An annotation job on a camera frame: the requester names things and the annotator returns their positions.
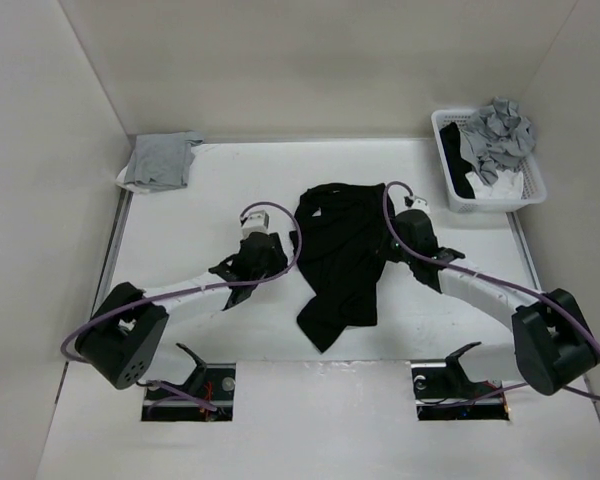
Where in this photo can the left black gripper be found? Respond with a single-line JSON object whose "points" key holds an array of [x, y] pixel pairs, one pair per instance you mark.
{"points": [[279, 259]]}

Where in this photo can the white tank top in basket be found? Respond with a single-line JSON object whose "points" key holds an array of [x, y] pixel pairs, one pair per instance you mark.
{"points": [[508, 186]]}

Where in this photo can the right metal table rail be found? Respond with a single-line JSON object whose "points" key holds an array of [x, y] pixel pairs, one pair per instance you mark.
{"points": [[524, 251]]}

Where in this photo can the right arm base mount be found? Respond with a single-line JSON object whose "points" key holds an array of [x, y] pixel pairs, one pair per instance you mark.
{"points": [[443, 394]]}

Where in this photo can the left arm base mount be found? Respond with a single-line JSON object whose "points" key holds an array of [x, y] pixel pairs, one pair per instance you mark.
{"points": [[215, 385]]}

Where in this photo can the crumpled grey tank top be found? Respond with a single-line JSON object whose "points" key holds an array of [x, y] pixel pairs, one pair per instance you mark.
{"points": [[496, 137]]}

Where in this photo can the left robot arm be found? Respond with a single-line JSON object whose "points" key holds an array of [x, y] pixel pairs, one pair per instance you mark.
{"points": [[122, 339]]}

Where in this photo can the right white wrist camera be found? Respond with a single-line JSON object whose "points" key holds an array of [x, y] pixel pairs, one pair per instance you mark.
{"points": [[416, 203]]}

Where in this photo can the folded grey tank top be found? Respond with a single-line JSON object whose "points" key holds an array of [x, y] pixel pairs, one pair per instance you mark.
{"points": [[160, 159]]}

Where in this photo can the metal table rail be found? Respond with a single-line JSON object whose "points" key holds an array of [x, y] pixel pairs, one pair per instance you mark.
{"points": [[524, 251], [112, 250]]}

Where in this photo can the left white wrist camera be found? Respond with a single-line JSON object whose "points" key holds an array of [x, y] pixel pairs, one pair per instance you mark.
{"points": [[254, 222]]}

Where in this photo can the left metal table rail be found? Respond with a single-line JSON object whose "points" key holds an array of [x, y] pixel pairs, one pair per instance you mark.
{"points": [[112, 250]]}

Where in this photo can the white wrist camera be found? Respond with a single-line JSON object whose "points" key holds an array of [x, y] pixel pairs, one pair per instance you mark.
{"points": [[416, 203], [254, 222]]}

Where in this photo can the folded white tank top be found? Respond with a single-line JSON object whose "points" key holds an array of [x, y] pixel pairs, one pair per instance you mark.
{"points": [[130, 182]]}

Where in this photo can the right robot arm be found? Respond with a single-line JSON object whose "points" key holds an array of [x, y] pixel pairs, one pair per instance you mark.
{"points": [[551, 344]]}

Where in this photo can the white plastic laundry basket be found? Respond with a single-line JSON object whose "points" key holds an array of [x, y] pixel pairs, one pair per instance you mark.
{"points": [[534, 190]]}

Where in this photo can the black tank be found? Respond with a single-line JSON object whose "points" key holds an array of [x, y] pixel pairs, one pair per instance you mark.
{"points": [[458, 167], [342, 228]]}

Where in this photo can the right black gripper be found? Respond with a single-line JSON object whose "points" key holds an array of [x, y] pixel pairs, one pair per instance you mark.
{"points": [[391, 255]]}

